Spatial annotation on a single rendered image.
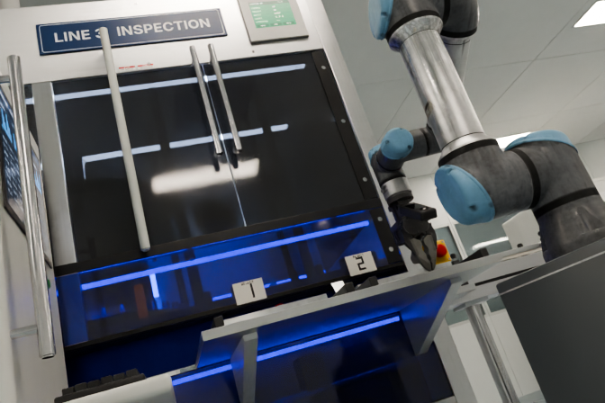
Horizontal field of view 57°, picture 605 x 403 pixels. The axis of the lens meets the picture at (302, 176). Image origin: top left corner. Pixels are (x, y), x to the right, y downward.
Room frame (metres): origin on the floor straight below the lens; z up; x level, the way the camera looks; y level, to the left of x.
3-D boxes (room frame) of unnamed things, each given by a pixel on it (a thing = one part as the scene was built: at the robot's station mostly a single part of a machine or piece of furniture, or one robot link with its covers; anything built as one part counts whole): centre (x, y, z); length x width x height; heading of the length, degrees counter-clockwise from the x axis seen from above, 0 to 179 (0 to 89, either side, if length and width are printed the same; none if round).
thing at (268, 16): (1.62, -0.07, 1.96); 0.21 x 0.01 x 0.21; 109
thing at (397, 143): (1.33, -0.26, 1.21); 0.11 x 0.11 x 0.08; 11
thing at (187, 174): (1.47, 0.43, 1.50); 0.47 x 0.01 x 0.59; 109
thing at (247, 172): (1.62, 0.00, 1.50); 0.43 x 0.01 x 0.59; 109
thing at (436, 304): (1.50, -0.21, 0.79); 0.34 x 0.03 x 0.13; 19
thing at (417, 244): (1.42, -0.21, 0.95); 0.06 x 0.03 x 0.09; 19
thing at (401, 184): (1.42, -0.23, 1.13); 0.08 x 0.08 x 0.05
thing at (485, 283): (1.96, -0.54, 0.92); 0.69 x 0.15 x 0.16; 109
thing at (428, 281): (1.43, 0.03, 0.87); 0.70 x 0.48 x 0.02; 109
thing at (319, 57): (1.67, -0.19, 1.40); 0.05 x 0.01 x 0.80; 109
